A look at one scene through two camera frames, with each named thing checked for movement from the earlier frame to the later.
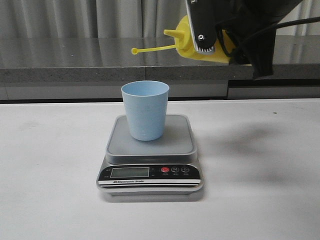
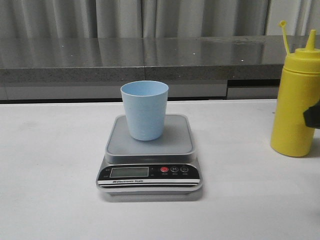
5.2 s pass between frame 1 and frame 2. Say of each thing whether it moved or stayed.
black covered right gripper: moved
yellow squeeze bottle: moved
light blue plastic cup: stayed
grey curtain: stayed
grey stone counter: stayed
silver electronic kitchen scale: stayed
